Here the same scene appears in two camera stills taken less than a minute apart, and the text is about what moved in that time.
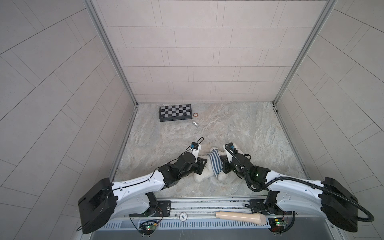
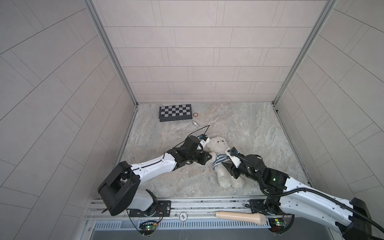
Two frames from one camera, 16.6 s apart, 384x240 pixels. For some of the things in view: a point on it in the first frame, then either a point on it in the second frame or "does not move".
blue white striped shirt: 216,162 does not move
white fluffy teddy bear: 208,173 to 217,146
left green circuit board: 147,228 does not move
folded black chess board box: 175,112 does not move
